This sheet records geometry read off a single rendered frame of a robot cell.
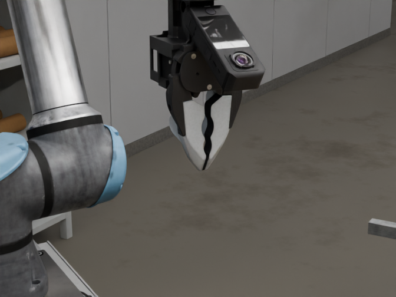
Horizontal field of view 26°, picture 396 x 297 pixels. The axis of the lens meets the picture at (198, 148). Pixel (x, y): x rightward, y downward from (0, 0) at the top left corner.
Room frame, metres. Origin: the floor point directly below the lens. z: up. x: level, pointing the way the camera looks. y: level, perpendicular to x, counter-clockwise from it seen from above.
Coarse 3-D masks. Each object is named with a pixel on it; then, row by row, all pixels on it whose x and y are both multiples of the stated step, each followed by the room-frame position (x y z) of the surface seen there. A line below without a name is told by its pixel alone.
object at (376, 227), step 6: (372, 222) 1.89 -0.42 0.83; (378, 222) 1.89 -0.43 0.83; (384, 222) 1.89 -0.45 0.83; (390, 222) 1.89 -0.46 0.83; (372, 228) 1.89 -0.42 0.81; (378, 228) 1.88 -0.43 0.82; (384, 228) 1.87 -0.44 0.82; (390, 228) 1.87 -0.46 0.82; (372, 234) 1.89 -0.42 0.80; (378, 234) 1.88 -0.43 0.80; (384, 234) 1.87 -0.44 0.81; (390, 234) 1.87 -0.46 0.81
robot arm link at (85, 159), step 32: (32, 0) 1.26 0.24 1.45; (64, 0) 1.30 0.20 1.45; (32, 32) 1.25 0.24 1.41; (64, 32) 1.27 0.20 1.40; (32, 64) 1.24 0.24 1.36; (64, 64) 1.24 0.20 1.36; (32, 96) 1.23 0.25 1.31; (64, 96) 1.22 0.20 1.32; (32, 128) 1.20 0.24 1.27; (64, 128) 1.19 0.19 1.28; (96, 128) 1.21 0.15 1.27; (64, 160) 1.16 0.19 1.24; (96, 160) 1.19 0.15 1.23; (64, 192) 1.15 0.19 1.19; (96, 192) 1.18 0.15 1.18
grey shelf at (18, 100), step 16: (0, 0) 3.82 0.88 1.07; (0, 16) 3.83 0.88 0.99; (0, 64) 3.33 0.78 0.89; (16, 64) 3.40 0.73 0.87; (0, 80) 3.84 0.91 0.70; (16, 80) 3.79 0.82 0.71; (0, 96) 3.85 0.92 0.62; (16, 96) 3.79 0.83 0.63; (16, 112) 3.79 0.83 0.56; (32, 224) 3.48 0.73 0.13; (48, 224) 3.52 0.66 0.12; (64, 224) 3.62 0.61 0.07
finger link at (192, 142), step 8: (184, 104) 0.92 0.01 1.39; (192, 104) 0.92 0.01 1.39; (200, 104) 0.93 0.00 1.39; (184, 112) 0.92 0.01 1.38; (192, 112) 0.92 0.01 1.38; (200, 112) 0.93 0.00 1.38; (184, 120) 0.92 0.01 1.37; (192, 120) 0.92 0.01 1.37; (200, 120) 0.93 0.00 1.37; (176, 128) 0.96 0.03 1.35; (192, 128) 0.92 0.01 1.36; (200, 128) 0.93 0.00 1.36; (176, 136) 0.96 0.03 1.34; (184, 136) 0.92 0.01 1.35; (192, 136) 0.92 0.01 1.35; (200, 136) 0.93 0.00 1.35; (184, 144) 0.92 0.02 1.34; (192, 144) 0.92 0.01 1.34; (200, 144) 0.93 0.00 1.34; (192, 152) 0.92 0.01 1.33; (200, 152) 0.93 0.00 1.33; (192, 160) 0.93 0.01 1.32; (200, 160) 0.93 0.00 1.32; (200, 168) 0.93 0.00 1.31
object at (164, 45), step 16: (176, 0) 0.97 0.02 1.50; (192, 0) 0.92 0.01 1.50; (208, 0) 0.92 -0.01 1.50; (176, 16) 0.97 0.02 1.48; (176, 32) 0.97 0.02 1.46; (160, 48) 0.96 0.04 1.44; (176, 48) 0.93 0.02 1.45; (192, 48) 0.92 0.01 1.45; (160, 64) 0.96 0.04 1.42; (176, 64) 0.92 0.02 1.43; (192, 64) 0.92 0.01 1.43; (160, 80) 0.96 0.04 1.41; (192, 80) 0.92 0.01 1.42; (208, 80) 0.93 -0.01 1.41; (192, 96) 0.92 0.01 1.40
